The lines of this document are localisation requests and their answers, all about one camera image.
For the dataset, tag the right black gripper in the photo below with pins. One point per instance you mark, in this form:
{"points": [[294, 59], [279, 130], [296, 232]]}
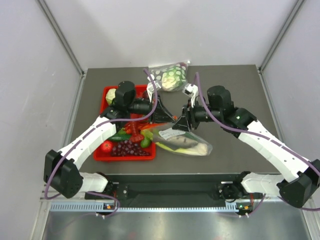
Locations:
{"points": [[188, 116]]}

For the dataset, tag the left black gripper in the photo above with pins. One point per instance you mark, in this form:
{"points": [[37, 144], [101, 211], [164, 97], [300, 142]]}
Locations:
{"points": [[161, 114]]}

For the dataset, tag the fake grey fish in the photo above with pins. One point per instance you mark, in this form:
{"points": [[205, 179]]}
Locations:
{"points": [[180, 141]]}

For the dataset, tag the clear orange zip bag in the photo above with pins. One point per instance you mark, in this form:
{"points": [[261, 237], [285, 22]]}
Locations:
{"points": [[161, 132]]}

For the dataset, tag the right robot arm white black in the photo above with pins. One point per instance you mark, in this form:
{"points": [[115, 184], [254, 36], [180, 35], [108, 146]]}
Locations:
{"points": [[298, 177]]}

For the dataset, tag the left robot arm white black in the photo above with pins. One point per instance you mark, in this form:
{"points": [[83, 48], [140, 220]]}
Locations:
{"points": [[62, 167]]}

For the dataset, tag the fake mango yellow green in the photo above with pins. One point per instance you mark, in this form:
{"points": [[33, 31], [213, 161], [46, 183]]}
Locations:
{"points": [[146, 142]]}

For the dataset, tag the fake red lobster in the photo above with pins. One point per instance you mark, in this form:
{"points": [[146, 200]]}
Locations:
{"points": [[133, 128]]}

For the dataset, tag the fake celery stalk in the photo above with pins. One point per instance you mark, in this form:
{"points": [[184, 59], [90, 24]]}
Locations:
{"points": [[201, 149]]}

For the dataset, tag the fake cabbage in bag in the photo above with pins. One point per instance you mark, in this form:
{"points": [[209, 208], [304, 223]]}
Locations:
{"points": [[174, 78]]}

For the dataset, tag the clear bag with cabbage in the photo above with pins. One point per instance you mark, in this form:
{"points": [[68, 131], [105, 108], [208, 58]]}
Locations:
{"points": [[157, 71]]}

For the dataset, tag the fake purple grapes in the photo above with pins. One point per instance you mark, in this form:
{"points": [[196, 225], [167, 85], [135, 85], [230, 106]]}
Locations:
{"points": [[128, 148]]}

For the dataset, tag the fake green cucumber in tray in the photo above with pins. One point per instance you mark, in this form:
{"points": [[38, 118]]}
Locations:
{"points": [[119, 137]]}

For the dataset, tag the fake white cauliflower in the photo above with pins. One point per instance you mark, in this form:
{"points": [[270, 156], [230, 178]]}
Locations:
{"points": [[110, 95]]}

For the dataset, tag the fake red strawberry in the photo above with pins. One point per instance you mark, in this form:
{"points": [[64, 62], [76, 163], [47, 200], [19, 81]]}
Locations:
{"points": [[106, 146]]}

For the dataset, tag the red plastic tray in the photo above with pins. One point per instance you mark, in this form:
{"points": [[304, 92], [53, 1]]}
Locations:
{"points": [[100, 154]]}

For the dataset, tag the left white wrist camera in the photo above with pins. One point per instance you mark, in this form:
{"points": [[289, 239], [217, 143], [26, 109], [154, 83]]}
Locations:
{"points": [[151, 89]]}

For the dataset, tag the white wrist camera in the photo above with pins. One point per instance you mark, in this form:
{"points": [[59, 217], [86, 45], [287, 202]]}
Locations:
{"points": [[192, 91], [151, 89]]}

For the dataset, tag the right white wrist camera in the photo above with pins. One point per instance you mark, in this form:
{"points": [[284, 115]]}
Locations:
{"points": [[192, 91]]}

